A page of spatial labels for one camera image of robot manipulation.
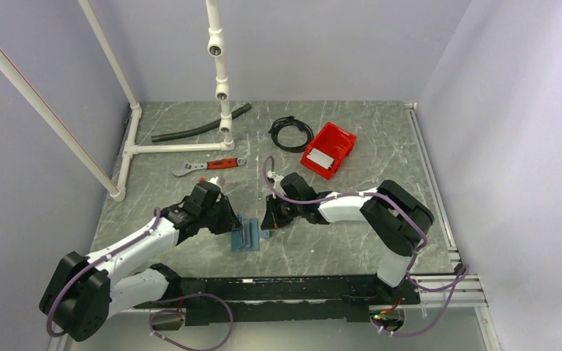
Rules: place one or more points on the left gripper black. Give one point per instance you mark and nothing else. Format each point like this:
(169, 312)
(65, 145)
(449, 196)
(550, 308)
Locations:
(230, 221)

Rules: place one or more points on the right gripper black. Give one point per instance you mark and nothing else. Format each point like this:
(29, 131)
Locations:
(272, 219)

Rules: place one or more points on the blue card holder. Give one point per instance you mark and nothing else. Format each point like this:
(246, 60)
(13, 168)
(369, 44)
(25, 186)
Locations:
(247, 239)

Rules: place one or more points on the red plastic bin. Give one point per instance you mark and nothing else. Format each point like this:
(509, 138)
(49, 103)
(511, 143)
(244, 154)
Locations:
(333, 141)

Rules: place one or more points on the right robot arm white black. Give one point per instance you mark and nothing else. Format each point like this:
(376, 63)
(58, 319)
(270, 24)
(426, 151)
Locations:
(398, 219)

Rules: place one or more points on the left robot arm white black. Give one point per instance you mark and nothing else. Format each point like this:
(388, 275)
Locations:
(87, 289)

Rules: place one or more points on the white cards in bin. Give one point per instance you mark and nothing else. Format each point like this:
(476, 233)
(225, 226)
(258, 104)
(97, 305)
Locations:
(319, 160)

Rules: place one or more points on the red handled adjustable wrench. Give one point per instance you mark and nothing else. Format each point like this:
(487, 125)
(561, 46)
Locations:
(219, 164)

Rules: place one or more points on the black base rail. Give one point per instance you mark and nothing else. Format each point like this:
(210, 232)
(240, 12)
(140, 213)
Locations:
(284, 298)

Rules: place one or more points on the white PVC pipe frame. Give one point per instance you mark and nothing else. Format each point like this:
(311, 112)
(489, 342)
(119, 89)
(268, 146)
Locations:
(117, 190)

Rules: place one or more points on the aluminium rail right side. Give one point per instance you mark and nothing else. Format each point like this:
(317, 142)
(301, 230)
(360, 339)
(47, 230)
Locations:
(473, 296)

